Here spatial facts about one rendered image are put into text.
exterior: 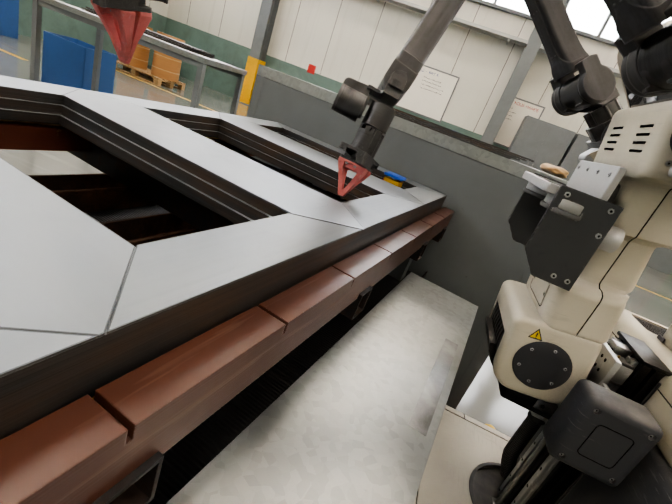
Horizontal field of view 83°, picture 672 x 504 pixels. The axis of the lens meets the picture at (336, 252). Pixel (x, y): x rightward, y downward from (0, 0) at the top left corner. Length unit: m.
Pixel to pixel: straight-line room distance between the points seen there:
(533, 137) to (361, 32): 4.59
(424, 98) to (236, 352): 9.60
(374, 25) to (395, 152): 8.94
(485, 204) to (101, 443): 1.28
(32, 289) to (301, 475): 0.32
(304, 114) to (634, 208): 1.18
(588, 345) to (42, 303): 0.81
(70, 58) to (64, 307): 5.32
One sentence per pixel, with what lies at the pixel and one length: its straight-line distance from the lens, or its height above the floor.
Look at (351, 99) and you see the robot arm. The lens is 0.83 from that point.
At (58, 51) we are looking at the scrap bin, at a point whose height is 0.42.
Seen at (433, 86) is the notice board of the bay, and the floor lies 1.91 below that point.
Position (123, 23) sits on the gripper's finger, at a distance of 0.65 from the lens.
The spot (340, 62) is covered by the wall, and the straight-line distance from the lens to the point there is 10.38.
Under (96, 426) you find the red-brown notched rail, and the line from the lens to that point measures 0.30.
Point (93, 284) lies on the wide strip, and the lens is 0.34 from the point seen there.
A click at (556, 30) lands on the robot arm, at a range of 1.07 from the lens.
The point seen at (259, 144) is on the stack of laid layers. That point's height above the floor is 0.85.
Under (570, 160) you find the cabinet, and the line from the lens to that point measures 9.45.
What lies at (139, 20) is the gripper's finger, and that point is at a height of 1.05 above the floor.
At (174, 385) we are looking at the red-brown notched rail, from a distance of 0.32.
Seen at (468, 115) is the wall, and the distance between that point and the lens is 9.81.
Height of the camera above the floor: 1.05
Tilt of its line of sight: 21 degrees down
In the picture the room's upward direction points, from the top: 21 degrees clockwise
